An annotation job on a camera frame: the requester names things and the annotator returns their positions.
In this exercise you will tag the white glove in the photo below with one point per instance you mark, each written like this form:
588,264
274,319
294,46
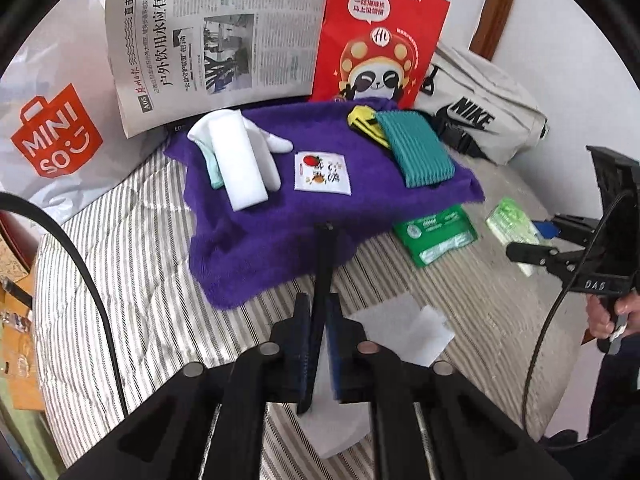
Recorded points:
272,142

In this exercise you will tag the mint green cloth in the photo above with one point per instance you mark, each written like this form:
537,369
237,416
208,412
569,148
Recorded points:
214,172

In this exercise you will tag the folded newspaper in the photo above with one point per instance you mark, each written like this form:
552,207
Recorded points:
225,35

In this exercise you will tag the yellow zip pouch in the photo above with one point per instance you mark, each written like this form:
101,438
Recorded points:
362,117

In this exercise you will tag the white paper sheet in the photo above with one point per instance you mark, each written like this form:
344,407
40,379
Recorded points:
400,330

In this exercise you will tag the brown wooden bed post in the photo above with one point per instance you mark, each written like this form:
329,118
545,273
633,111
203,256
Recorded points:
500,10

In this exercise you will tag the person's right hand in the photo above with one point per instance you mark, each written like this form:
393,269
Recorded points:
596,317

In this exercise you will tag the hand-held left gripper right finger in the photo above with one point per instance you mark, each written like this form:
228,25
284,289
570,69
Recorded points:
334,365

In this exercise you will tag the purple towel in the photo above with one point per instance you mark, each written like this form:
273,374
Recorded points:
260,240

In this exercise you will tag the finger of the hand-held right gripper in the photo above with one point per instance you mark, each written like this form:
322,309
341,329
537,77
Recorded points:
530,253
544,229

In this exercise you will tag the wooden bedside furniture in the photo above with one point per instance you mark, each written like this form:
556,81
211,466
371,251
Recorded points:
20,375

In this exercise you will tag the white canvas waist bag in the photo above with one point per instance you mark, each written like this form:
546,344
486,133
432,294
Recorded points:
500,90

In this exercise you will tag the white foam block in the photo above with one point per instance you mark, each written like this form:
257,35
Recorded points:
237,165

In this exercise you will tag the red panda print paper bag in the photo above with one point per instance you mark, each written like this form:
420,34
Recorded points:
390,25

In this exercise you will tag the green tissue packet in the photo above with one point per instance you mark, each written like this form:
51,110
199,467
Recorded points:
430,235

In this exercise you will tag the white plastic shopping bag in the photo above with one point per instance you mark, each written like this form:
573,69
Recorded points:
55,135

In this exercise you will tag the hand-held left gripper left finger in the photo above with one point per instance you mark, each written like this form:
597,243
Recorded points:
302,345

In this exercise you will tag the striped bed quilt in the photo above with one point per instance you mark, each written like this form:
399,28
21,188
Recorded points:
150,270

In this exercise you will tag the teal striped cloth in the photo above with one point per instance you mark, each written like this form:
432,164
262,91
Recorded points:
415,150

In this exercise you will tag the person's dark clothing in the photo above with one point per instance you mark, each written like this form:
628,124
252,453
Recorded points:
610,410

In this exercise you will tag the white strawberry print sachet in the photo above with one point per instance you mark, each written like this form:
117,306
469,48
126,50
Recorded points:
322,172

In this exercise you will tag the light green wipes packet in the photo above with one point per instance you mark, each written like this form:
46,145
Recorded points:
510,220

